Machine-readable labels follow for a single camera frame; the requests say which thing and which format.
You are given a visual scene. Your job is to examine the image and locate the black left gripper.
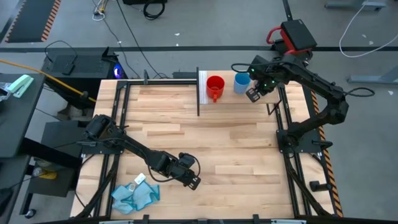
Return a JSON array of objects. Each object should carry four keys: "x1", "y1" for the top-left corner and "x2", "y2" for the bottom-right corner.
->
[{"x1": 169, "y1": 164, "x2": 203, "y2": 191}]

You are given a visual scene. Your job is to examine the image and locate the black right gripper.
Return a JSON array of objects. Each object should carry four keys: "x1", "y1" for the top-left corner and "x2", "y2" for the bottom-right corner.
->
[{"x1": 246, "y1": 73, "x2": 280, "y2": 104}]

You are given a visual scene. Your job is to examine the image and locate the light blue cup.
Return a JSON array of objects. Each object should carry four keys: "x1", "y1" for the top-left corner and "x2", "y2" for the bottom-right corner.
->
[{"x1": 233, "y1": 72, "x2": 251, "y2": 95}]

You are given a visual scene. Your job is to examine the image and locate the red mug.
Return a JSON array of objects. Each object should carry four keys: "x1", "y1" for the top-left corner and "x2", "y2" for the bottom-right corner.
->
[{"x1": 206, "y1": 75, "x2": 226, "y2": 103}]

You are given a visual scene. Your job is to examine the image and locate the wooden shelf with black posts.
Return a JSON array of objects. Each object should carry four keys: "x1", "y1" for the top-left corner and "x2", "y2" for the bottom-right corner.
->
[{"x1": 195, "y1": 66, "x2": 283, "y2": 116}]

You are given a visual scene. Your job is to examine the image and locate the light blue cloth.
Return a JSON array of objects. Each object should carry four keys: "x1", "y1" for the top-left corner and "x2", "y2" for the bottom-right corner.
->
[{"x1": 111, "y1": 180, "x2": 160, "y2": 215}]

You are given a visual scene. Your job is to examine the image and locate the black orange hazard strip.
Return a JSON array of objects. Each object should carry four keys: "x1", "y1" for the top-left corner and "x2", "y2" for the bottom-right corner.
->
[{"x1": 307, "y1": 90, "x2": 345, "y2": 218}]

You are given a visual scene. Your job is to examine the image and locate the grey desk foot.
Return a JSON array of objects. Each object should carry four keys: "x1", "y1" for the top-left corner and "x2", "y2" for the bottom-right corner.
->
[
  {"x1": 325, "y1": 0, "x2": 388, "y2": 12},
  {"x1": 347, "y1": 67, "x2": 398, "y2": 85}
]

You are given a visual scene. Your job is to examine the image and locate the black equipment cart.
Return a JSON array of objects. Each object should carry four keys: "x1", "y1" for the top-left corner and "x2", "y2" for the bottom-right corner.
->
[{"x1": 20, "y1": 119, "x2": 94, "y2": 218}]

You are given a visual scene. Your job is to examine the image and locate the yellow item on cart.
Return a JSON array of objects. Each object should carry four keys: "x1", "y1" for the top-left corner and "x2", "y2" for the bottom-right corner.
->
[{"x1": 39, "y1": 169, "x2": 58, "y2": 180}]

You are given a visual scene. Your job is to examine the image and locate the black computer tower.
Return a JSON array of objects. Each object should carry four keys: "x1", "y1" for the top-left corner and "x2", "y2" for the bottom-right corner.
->
[{"x1": 41, "y1": 46, "x2": 128, "y2": 110}]

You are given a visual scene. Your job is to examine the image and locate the small black box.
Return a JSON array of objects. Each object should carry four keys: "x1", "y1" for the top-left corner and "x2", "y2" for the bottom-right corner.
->
[{"x1": 61, "y1": 63, "x2": 75, "y2": 76}]

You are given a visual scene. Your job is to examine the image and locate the black desk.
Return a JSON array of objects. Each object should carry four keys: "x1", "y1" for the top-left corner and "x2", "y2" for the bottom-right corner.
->
[{"x1": 0, "y1": 73, "x2": 46, "y2": 159}]

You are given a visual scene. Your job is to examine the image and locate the mint green stapler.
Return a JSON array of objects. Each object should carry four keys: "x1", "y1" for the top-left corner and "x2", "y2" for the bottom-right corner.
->
[{"x1": 6, "y1": 74, "x2": 34, "y2": 99}]

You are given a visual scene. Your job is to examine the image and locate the clear plastic item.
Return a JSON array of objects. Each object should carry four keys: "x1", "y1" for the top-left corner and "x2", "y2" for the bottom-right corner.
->
[{"x1": 0, "y1": 82, "x2": 12, "y2": 101}]

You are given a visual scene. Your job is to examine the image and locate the black mat with orange stripes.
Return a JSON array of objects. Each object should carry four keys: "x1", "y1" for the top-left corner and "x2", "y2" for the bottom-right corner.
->
[{"x1": 4, "y1": 0, "x2": 62, "y2": 44}]

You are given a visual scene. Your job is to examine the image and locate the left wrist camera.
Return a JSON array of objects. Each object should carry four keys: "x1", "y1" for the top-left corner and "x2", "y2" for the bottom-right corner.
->
[{"x1": 178, "y1": 152, "x2": 197, "y2": 169}]

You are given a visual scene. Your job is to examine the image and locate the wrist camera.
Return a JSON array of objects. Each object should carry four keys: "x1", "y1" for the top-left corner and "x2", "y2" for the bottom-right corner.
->
[
  {"x1": 248, "y1": 55, "x2": 271, "y2": 77},
  {"x1": 178, "y1": 152, "x2": 197, "y2": 169}
]

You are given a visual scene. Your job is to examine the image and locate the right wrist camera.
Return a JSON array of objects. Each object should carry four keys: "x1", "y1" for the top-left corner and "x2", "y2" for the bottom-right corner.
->
[{"x1": 248, "y1": 55, "x2": 271, "y2": 77}]

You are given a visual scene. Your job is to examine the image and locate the black aluminium table frame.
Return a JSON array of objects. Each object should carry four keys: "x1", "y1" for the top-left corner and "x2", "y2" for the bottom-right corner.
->
[{"x1": 74, "y1": 76, "x2": 343, "y2": 224}]

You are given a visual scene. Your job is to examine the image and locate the white floor cable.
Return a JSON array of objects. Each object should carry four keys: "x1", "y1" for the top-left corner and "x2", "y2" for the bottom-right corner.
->
[{"x1": 338, "y1": 2, "x2": 398, "y2": 58}]

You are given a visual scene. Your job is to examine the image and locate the coiled black cable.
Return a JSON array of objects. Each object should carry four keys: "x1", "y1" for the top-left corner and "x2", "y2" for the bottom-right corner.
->
[{"x1": 142, "y1": 2, "x2": 166, "y2": 21}]

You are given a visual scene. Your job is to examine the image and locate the long black floor cable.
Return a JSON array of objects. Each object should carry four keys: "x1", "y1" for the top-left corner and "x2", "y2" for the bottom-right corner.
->
[{"x1": 115, "y1": 0, "x2": 164, "y2": 79}]

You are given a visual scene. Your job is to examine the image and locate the white and yellow cable bundle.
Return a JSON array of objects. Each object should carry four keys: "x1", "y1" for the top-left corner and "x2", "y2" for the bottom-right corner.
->
[{"x1": 91, "y1": 0, "x2": 109, "y2": 22}]

